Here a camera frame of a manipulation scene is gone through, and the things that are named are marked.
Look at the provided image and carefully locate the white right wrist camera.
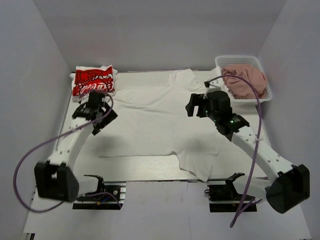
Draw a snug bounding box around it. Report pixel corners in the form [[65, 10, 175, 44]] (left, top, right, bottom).
[[204, 80, 217, 90]]

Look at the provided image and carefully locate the pink t-shirt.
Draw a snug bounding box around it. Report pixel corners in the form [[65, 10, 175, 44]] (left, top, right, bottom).
[[220, 63, 269, 100]]

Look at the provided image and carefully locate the white t-shirt black graphic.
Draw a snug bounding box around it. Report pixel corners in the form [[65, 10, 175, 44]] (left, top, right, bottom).
[[94, 69, 222, 181]]

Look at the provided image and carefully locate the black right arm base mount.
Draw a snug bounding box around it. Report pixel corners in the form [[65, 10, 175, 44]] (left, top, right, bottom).
[[204, 173, 244, 213]]

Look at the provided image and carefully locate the folded red coca-cola t-shirt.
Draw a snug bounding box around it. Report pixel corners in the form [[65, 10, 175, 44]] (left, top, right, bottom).
[[69, 65, 118, 102]]

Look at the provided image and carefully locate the white plastic basket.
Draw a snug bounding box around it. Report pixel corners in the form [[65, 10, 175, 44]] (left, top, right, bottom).
[[210, 55, 264, 106]]

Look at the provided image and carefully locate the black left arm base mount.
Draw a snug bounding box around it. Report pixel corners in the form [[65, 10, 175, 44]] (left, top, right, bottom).
[[72, 175, 127, 210]]

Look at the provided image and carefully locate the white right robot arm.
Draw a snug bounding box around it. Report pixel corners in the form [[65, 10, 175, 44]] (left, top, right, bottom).
[[185, 90, 310, 214]]

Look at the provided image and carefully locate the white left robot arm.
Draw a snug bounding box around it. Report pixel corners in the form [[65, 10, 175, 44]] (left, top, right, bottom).
[[34, 90, 118, 203]]

